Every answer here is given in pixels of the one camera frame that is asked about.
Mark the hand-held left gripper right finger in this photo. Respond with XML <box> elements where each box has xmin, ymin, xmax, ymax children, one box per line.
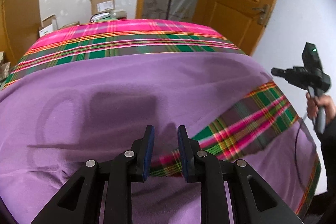
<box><xmin>177</xmin><ymin>125</ymin><xmax>302</xmax><ymax>224</ymax></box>

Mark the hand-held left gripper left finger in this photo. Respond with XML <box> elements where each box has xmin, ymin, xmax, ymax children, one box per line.
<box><xmin>31</xmin><ymin>125</ymin><xmax>155</xmax><ymax>224</ymax></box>

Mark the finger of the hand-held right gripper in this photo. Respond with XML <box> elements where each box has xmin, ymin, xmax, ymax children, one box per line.
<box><xmin>271</xmin><ymin>67</ymin><xmax>289</xmax><ymax>79</ymax></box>

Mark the purple fleece garment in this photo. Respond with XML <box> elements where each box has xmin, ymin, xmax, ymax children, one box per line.
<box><xmin>0</xmin><ymin>52</ymin><xmax>319</xmax><ymax>224</ymax></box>

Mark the person's right forearm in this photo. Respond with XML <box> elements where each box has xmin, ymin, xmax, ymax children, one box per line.
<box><xmin>319</xmin><ymin>119</ymin><xmax>336</xmax><ymax>193</ymax></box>

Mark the person's right hand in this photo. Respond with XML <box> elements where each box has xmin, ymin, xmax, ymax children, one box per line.
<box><xmin>306</xmin><ymin>92</ymin><xmax>336</xmax><ymax>125</ymax></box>

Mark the plaid bed sheet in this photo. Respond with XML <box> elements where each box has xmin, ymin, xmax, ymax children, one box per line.
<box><xmin>0</xmin><ymin>19</ymin><xmax>322</xmax><ymax>216</ymax></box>

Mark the grey plastic package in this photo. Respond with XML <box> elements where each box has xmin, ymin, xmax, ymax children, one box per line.
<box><xmin>89</xmin><ymin>9</ymin><xmax>128</xmax><ymax>22</ymax></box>

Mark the brown cardboard box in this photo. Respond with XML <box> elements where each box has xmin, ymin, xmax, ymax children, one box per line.
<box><xmin>88</xmin><ymin>0</ymin><xmax>117</xmax><ymax>15</ymax></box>

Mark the white cardboard box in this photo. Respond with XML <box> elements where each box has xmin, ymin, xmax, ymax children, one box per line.
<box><xmin>39</xmin><ymin>14</ymin><xmax>58</xmax><ymax>37</ymax></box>

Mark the wooden wardrobe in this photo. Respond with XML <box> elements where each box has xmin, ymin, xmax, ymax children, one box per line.
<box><xmin>0</xmin><ymin>0</ymin><xmax>19</xmax><ymax>64</ymax></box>

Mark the metal door handle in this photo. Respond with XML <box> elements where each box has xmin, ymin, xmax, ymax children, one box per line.
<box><xmin>252</xmin><ymin>4</ymin><xmax>271</xmax><ymax>26</ymax></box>

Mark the black cable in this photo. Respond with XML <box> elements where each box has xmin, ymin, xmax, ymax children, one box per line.
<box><xmin>293</xmin><ymin>111</ymin><xmax>315</xmax><ymax>188</ymax></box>

